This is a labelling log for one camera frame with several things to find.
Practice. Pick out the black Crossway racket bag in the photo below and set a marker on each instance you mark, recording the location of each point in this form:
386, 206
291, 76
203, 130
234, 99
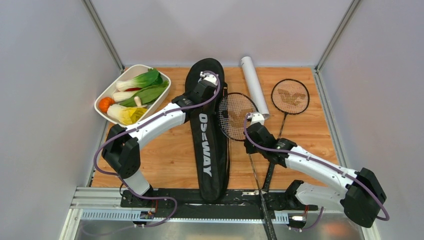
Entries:
211, 146

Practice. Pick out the black badminton racket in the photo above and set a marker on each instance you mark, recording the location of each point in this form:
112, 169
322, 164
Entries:
291, 97
232, 110

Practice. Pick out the white shuttlecock tube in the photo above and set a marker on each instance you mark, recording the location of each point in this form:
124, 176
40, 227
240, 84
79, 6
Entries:
254, 86

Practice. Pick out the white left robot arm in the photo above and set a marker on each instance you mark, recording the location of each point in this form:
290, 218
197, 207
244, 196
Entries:
123, 145

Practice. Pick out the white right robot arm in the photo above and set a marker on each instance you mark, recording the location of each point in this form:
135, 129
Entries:
358, 194

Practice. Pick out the green bok choy lower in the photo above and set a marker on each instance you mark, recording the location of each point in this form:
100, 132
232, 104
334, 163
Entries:
147, 95

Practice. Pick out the green bok choy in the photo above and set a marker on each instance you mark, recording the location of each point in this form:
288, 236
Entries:
151, 77
147, 95

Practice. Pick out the green bok choy top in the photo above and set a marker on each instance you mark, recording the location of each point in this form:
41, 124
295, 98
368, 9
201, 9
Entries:
151, 77

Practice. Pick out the beige mushroom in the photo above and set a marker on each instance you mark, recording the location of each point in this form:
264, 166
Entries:
138, 102

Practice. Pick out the white oval vegetable basket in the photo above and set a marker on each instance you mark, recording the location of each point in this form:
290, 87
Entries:
132, 72

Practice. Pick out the red chili pepper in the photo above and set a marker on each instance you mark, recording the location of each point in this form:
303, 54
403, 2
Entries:
136, 89

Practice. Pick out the yellow napa cabbage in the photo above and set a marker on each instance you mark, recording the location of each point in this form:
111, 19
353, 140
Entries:
126, 115

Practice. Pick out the orange tangerine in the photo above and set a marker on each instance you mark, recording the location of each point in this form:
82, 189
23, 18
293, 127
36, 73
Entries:
105, 103

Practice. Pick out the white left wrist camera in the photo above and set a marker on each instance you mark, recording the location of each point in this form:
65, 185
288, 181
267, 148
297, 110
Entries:
207, 76

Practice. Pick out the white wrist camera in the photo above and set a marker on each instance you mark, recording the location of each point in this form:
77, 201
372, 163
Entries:
207, 76
255, 117

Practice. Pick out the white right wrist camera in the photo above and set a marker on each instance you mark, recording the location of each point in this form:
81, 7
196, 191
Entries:
255, 117

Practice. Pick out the left aluminium frame post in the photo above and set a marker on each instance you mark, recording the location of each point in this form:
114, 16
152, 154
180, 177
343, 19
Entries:
95, 17

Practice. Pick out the aluminium frame post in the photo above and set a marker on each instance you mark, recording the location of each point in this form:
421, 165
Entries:
95, 17
338, 33

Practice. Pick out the right aluminium frame post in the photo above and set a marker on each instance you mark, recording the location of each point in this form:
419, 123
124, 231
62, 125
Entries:
338, 33

